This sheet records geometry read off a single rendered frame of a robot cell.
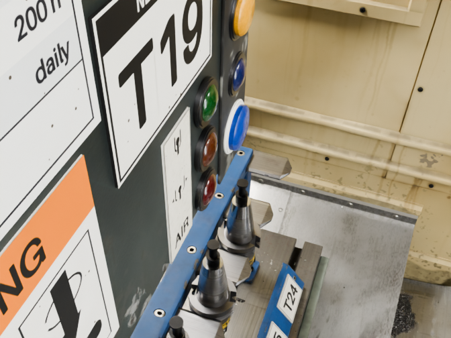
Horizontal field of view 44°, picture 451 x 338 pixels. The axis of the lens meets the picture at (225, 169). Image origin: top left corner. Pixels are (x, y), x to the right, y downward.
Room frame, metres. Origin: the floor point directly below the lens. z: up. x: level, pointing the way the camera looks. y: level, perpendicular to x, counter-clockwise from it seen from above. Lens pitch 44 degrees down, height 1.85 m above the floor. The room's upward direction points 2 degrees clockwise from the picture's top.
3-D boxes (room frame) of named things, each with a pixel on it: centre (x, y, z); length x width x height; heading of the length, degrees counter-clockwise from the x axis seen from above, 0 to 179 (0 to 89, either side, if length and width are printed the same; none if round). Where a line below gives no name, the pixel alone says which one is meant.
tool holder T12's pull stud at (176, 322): (0.30, 0.05, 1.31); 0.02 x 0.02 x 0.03
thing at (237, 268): (0.46, -0.01, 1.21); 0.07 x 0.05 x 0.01; 72
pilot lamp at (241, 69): (0.27, 0.00, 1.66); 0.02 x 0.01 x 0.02; 162
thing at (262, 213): (0.57, -0.04, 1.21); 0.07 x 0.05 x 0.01; 72
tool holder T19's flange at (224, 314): (0.41, 0.01, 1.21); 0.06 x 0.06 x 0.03
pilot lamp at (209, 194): (0.23, 0.01, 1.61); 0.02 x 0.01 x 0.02; 162
